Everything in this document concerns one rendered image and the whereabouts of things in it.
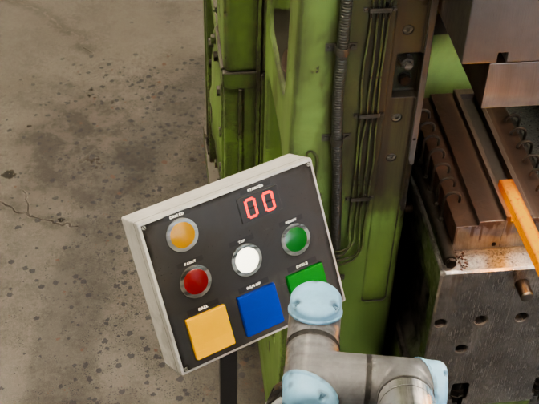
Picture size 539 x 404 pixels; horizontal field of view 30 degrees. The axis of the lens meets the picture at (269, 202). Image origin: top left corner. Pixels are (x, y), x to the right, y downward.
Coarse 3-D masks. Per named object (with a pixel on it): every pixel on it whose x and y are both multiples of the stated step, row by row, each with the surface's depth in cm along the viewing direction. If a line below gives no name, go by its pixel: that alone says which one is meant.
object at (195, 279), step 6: (192, 270) 169; (198, 270) 169; (186, 276) 168; (192, 276) 169; (198, 276) 169; (204, 276) 170; (186, 282) 168; (192, 282) 169; (198, 282) 169; (204, 282) 170; (186, 288) 169; (192, 288) 169; (198, 288) 170; (204, 288) 170
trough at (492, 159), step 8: (464, 96) 226; (472, 96) 226; (464, 104) 225; (472, 104) 225; (472, 112) 223; (480, 112) 222; (472, 120) 221; (480, 120) 221; (480, 128) 219; (488, 128) 217; (480, 136) 216; (488, 136) 217; (488, 144) 215; (496, 144) 213; (488, 152) 213; (496, 152) 212; (488, 160) 211; (496, 160) 211; (504, 160) 209; (496, 168) 209; (504, 168) 209; (496, 176) 207; (504, 176) 207
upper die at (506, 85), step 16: (464, 64) 184; (480, 64) 175; (496, 64) 171; (512, 64) 171; (528, 64) 171; (480, 80) 176; (496, 80) 173; (512, 80) 173; (528, 80) 174; (480, 96) 176; (496, 96) 175; (512, 96) 176; (528, 96) 176
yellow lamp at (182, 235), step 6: (180, 222) 166; (186, 222) 167; (174, 228) 166; (180, 228) 166; (186, 228) 167; (192, 228) 168; (174, 234) 166; (180, 234) 167; (186, 234) 167; (192, 234) 168; (174, 240) 166; (180, 240) 167; (186, 240) 167; (192, 240) 168; (180, 246) 167; (186, 246) 168
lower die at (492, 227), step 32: (448, 96) 226; (448, 128) 218; (512, 128) 218; (448, 160) 211; (480, 160) 210; (512, 160) 210; (480, 192) 202; (448, 224) 202; (480, 224) 197; (512, 224) 198
